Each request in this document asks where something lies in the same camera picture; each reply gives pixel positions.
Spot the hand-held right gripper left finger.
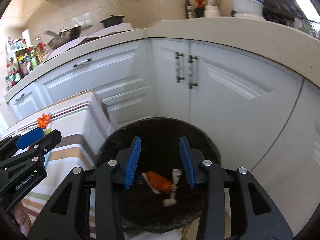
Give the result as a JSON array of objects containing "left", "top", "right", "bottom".
[{"left": 27, "top": 135, "right": 142, "bottom": 240}]

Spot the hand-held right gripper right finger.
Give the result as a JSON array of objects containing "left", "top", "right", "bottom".
[{"left": 179, "top": 136, "right": 294, "bottom": 240}]

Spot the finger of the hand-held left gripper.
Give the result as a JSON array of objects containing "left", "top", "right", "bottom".
[
  {"left": 0, "top": 127, "right": 45, "bottom": 155},
  {"left": 0, "top": 129, "right": 62, "bottom": 172}
]

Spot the black round trash bin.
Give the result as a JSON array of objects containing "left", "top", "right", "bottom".
[{"left": 95, "top": 117, "right": 222, "bottom": 237}]

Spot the person's left hand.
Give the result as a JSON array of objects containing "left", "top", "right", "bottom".
[{"left": 12, "top": 201, "right": 32, "bottom": 235}]

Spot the white wrapper strip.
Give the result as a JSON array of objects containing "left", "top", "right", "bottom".
[{"left": 170, "top": 169, "right": 183, "bottom": 198}]

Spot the crumpled orange wrapper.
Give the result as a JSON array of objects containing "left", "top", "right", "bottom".
[{"left": 37, "top": 114, "right": 52, "bottom": 128}]

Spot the orange snack wrapper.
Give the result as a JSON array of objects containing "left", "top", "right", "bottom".
[{"left": 142, "top": 171, "right": 175, "bottom": 194}]

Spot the table with striped tablecloth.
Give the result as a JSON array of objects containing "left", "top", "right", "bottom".
[{"left": 0, "top": 90, "right": 118, "bottom": 240}]

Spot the group of condiment bottles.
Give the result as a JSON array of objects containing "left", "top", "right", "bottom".
[{"left": 5, "top": 29, "right": 48, "bottom": 88}]

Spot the white kitchen cabinet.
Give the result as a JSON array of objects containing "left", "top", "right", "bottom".
[{"left": 5, "top": 36, "right": 320, "bottom": 230}]

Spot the steel wok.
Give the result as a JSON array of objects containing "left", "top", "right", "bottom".
[{"left": 44, "top": 26, "right": 82, "bottom": 49}]

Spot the black cooking pot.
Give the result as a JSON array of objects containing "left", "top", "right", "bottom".
[{"left": 100, "top": 14, "right": 125, "bottom": 28}]

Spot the white lidded jar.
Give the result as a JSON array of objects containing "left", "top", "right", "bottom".
[{"left": 204, "top": 4, "right": 221, "bottom": 18}]

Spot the dark glass bottle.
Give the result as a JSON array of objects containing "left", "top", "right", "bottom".
[{"left": 184, "top": 0, "right": 193, "bottom": 19}]

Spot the white bowl with blue-rimmed lid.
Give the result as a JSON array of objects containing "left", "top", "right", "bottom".
[{"left": 230, "top": 0, "right": 265, "bottom": 18}]

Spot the long drawer handle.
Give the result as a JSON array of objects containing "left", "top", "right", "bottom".
[{"left": 72, "top": 58, "right": 92, "bottom": 68}]

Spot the cabinet door handle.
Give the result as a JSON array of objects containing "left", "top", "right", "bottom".
[
  {"left": 187, "top": 54, "right": 198, "bottom": 90},
  {"left": 175, "top": 52, "right": 185, "bottom": 83}
]

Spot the white wall-mounted holder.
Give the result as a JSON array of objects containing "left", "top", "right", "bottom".
[{"left": 71, "top": 12, "right": 93, "bottom": 27}]

